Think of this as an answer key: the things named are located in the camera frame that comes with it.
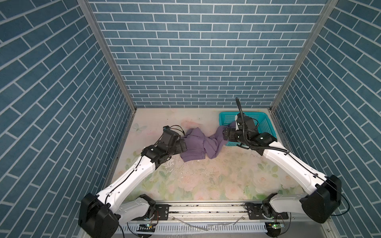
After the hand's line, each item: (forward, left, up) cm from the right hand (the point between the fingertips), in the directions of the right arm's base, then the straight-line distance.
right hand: (230, 132), depth 81 cm
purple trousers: (-3, +17, -11) cm, 20 cm away
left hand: (-8, +25, -4) cm, 27 cm away
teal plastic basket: (+20, -28, -14) cm, 37 cm away
